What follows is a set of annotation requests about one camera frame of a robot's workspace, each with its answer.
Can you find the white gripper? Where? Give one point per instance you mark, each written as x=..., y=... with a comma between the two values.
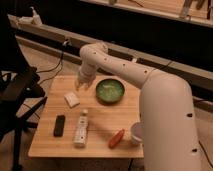
x=86, y=74

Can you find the white sponge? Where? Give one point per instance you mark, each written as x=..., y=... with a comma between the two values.
x=71, y=99

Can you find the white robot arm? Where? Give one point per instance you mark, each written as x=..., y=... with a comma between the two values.
x=170, y=140

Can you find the green ceramic bowl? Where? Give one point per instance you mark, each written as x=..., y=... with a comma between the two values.
x=110, y=90

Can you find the black rectangular block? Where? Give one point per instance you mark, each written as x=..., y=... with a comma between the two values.
x=59, y=126

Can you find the black office chair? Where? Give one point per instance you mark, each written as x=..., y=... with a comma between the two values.
x=18, y=81

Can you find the orange marker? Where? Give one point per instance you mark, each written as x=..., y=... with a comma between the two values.
x=116, y=139

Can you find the white paper cup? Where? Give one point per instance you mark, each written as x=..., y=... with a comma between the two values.
x=136, y=133

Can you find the white spray bottle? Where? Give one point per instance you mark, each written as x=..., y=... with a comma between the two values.
x=34, y=19

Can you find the grey metal rail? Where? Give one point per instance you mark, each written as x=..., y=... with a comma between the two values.
x=198, y=78

